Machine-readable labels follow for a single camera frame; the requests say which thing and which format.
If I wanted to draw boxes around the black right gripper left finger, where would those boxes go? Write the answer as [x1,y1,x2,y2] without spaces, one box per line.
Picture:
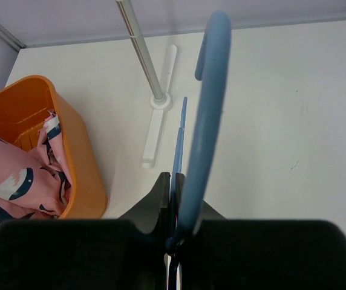
[0,172,170,289]

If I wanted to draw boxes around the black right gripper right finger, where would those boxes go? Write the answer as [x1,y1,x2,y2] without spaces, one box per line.
[178,199,346,290]

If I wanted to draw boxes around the pink shark print shorts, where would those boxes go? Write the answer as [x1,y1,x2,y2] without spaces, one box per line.
[0,112,72,224]

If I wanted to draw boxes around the blue wire hanger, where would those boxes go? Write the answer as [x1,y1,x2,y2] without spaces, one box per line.
[166,11,232,254]

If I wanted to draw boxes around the metal clothes rack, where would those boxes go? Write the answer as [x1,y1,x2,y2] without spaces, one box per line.
[116,0,178,169]

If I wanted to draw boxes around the orange plastic basket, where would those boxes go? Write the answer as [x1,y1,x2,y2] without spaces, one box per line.
[0,75,108,219]

